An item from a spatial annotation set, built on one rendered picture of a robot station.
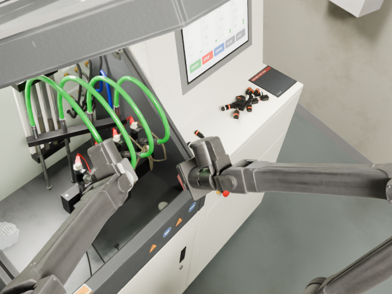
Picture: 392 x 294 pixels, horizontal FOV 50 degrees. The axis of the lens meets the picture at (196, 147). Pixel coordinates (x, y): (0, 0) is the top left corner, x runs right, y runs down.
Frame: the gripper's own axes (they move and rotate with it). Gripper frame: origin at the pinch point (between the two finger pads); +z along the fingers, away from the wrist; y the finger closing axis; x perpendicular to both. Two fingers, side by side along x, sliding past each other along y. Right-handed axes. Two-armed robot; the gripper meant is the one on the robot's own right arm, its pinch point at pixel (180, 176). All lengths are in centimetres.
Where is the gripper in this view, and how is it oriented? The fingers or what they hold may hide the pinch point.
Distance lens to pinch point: 116.0
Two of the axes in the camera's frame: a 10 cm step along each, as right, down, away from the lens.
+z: -5.0, 0.3, 8.7
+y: -3.6, -9.2, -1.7
